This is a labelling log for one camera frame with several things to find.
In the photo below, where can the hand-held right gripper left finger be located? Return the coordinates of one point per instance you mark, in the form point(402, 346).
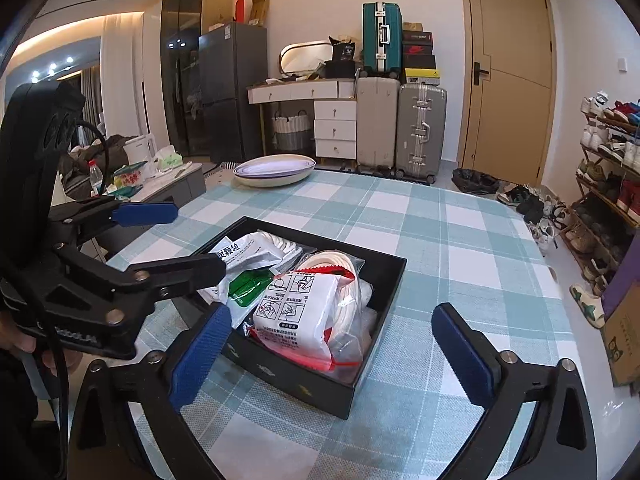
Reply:
point(200, 355)

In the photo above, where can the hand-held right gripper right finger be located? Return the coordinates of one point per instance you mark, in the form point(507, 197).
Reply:
point(462, 355)

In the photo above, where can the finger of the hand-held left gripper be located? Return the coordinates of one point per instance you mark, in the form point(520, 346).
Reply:
point(200, 269)
point(145, 214)

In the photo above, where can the white printed pouch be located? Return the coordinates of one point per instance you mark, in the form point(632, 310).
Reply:
point(240, 250)

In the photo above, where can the green and white packet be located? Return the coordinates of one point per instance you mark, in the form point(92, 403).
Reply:
point(250, 290)

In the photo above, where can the red and white packet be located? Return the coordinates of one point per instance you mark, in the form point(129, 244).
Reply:
point(295, 315)

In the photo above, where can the black cardboard box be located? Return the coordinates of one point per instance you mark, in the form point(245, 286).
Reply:
point(300, 390)

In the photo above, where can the person's left hand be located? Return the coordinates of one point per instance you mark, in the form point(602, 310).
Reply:
point(12, 332)

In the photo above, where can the red and green snack bag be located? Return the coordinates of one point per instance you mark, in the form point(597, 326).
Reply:
point(130, 177)

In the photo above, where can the grey low cabinet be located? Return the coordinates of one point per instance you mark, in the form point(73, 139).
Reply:
point(175, 185)

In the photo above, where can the clear water bottle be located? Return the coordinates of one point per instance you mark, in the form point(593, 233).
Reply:
point(96, 180)

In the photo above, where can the green tissue box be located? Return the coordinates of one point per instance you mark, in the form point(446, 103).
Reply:
point(169, 157)

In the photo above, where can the white kettle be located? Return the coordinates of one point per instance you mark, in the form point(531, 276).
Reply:
point(137, 152)

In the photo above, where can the dark cloth heap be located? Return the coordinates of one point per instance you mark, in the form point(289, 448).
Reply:
point(115, 150)

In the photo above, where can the grey curtain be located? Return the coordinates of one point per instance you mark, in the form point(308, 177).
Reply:
point(91, 100)

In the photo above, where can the checked teal tablecloth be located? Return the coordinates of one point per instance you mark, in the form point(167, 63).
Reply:
point(450, 260)

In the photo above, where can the oval white plate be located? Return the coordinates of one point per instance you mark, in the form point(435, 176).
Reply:
point(275, 170)

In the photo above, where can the white curtain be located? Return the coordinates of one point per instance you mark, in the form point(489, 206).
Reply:
point(125, 75)

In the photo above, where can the green and white slipper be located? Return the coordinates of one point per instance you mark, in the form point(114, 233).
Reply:
point(587, 305)

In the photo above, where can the dark grey fridge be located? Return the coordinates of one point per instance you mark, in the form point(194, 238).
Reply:
point(235, 85)

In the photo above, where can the dark glass cabinet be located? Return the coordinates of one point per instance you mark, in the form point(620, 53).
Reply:
point(180, 60)

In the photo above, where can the pile of loose shoes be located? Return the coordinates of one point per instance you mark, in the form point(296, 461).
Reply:
point(535, 210)

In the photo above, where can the brown cardboard box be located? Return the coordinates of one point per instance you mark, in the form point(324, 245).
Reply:
point(625, 345)

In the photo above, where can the white woven basket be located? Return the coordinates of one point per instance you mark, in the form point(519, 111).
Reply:
point(292, 132)

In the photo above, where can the purple paper bag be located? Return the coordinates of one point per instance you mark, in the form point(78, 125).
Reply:
point(625, 290)

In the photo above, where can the black plastic bag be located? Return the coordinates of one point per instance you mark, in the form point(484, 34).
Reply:
point(472, 180)

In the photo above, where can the white dressing table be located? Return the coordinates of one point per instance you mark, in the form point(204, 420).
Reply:
point(335, 120)

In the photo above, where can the wooden shoe rack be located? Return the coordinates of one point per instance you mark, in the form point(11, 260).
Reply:
point(600, 200)

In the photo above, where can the oval mirror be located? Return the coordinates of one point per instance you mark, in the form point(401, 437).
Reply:
point(305, 57)

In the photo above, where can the red carton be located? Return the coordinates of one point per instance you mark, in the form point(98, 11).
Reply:
point(240, 10)

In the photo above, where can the beige suitcase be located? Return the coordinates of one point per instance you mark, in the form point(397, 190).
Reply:
point(377, 125)

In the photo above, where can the silver suitcase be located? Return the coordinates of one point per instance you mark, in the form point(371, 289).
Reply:
point(420, 130)

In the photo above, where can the open brown carton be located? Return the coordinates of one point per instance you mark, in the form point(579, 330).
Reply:
point(260, 10)

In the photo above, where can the black paper bag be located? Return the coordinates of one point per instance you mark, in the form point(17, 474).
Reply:
point(344, 55)

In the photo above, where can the tan wooden door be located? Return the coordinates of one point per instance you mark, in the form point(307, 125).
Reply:
point(510, 85)

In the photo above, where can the black and yellow shoe box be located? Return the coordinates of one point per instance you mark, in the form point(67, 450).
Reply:
point(422, 76)

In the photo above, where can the teal suitcase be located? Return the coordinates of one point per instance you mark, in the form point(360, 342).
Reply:
point(382, 40)

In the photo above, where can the black shoe box red logo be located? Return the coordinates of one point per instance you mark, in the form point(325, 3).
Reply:
point(418, 55)

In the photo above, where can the tan shoe box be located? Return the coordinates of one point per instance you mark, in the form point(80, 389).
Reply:
point(413, 27)

